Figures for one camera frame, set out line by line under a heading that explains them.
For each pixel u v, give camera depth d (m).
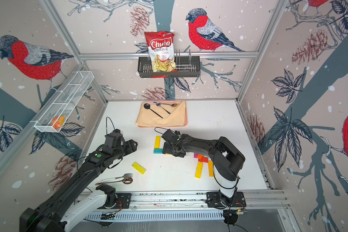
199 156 0.88
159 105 1.17
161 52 0.82
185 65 0.95
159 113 1.11
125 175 0.81
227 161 0.47
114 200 0.72
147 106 1.15
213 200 0.73
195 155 0.88
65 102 0.79
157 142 0.95
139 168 0.84
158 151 0.94
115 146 0.62
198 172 0.83
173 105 1.17
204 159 0.87
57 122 0.65
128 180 0.82
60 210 0.41
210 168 0.85
